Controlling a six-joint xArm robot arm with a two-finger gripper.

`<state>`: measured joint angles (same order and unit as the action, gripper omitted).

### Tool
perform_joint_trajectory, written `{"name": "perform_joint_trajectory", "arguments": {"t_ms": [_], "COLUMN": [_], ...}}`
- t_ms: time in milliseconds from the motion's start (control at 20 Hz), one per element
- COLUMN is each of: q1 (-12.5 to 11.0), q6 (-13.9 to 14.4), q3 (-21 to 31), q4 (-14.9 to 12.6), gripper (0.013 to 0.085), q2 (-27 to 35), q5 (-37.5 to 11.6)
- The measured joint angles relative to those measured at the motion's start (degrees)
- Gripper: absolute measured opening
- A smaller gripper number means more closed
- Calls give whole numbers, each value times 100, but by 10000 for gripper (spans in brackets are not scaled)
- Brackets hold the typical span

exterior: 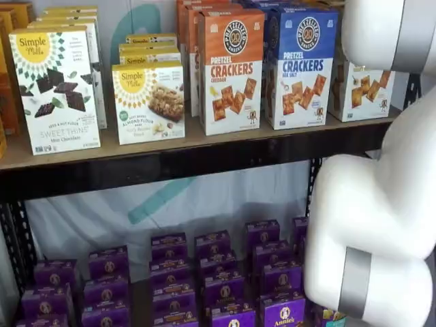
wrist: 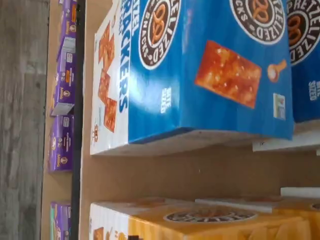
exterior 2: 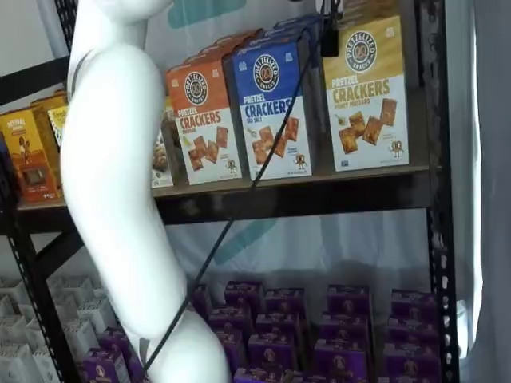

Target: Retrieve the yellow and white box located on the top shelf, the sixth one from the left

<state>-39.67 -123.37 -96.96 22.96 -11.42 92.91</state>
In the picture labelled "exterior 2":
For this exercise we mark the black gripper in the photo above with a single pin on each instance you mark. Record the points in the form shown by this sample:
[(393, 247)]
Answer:
[(329, 8)]

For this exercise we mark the yellow white pretzel crackers box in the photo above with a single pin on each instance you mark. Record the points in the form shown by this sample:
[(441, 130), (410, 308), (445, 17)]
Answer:
[(371, 9), (367, 119)]

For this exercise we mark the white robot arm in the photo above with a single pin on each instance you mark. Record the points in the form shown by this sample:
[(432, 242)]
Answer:
[(112, 159)]

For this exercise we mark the blue white pretzel crackers box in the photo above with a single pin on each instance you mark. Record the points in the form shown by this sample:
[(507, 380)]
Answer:
[(275, 40), (259, 119), (297, 24)]

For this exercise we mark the orange white pretzel crackers box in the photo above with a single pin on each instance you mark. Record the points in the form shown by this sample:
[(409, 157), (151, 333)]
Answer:
[(243, 35), (223, 50), (199, 131)]

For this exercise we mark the wooden shelf board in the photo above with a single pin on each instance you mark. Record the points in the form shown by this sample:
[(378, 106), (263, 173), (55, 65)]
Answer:
[(323, 177)]

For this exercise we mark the white cookie box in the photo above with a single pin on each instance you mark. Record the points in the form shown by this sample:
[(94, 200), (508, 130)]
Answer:
[(163, 159)]

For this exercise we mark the purple Annie's pasta box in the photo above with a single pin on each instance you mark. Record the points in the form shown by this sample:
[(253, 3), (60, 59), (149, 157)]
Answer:
[(346, 329), (414, 303), (244, 294), (271, 351), (257, 376), (203, 299), (411, 365), (413, 331), (285, 302), (233, 349), (105, 367), (229, 319), (278, 325), (341, 363), (349, 299), (116, 341)]

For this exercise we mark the mustard yellow snack box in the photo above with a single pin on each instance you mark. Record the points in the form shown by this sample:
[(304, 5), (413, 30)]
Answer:
[(40, 105)]

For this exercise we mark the orange brown snack box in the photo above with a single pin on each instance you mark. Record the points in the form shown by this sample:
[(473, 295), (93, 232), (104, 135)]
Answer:
[(28, 159)]

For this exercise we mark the white carton box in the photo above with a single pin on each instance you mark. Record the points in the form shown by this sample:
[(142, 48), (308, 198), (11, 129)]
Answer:
[(16, 331), (18, 365), (93, 315), (81, 291), (12, 297), (80, 339)]

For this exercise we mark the black metal shelving rack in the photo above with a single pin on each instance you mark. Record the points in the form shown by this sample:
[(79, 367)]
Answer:
[(319, 201)]

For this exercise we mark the white curtain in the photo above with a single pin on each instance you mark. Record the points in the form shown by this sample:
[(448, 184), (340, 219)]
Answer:
[(491, 199)]

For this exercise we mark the purple snack boxes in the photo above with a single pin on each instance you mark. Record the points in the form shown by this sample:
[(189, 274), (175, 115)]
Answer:
[(310, 319)]

